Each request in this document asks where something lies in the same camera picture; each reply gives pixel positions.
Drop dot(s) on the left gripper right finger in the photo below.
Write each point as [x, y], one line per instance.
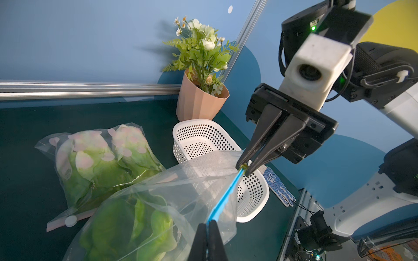
[215, 246]

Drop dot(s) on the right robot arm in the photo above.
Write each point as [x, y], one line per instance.
[384, 76]

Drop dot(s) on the pink-dotted bag of cabbages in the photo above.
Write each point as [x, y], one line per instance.
[92, 165]

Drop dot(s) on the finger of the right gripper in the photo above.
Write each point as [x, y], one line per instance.
[264, 129]
[284, 133]

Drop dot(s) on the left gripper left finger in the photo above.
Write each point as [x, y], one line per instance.
[198, 250]

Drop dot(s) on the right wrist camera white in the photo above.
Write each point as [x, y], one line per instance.
[314, 69]

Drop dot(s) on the aluminium back frame rail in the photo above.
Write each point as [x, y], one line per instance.
[13, 90]

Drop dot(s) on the blue patterned glove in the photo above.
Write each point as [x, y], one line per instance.
[277, 186]

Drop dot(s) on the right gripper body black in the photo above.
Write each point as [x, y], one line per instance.
[319, 127]

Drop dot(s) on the potted artificial flower plant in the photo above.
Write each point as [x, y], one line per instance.
[201, 56]

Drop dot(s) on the white perforated plastic basket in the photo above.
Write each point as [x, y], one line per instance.
[207, 142]

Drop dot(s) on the clear zip-top bag blue seal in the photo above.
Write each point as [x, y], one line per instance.
[190, 198]

